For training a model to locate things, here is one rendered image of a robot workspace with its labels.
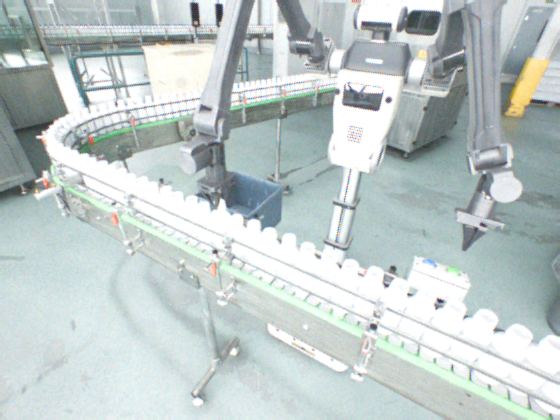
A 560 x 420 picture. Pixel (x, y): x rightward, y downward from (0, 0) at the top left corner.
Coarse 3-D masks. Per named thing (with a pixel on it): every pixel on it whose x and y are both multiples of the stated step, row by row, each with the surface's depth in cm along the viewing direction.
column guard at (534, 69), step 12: (528, 60) 570; (540, 60) 555; (528, 72) 572; (540, 72) 563; (516, 84) 601; (528, 84) 580; (516, 96) 599; (528, 96) 589; (504, 108) 638; (516, 108) 608
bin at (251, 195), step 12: (240, 180) 156; (252, 180) 152; (264, 180) 147; (240, 192) 161; (252, 192) 156; (264, 192) 151; (276, 192) 138; (228, 204) 161; (240, 204) 166; (252, 204) 161; (264, 204) 131; (276, 204) 144; (252, 216) 125; (264, 216) 136; (276, 216) 148; (264, 228) 140
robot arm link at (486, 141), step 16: (448, 0) 50; (464, 0) 51; (480, 0) 49; (496, 0) 48; (464, 16) 52; (480, 16) 50; (496, 16) 50; (480, 32) 52; (496, 32) 51; (480, 48) 53; (496, 48) 53; (480, 64) 55; (496, 64) 54; (480, 80) 57; (496, 80) 56; (480, 96) 58; (496, 96) 58; (480, 112) 60; (496, 112) 60; (480, 128) 62; (496, 128) 62; (480, 144) 65; (496, 144) 64; (480, 160) 67; (496, 160) 66
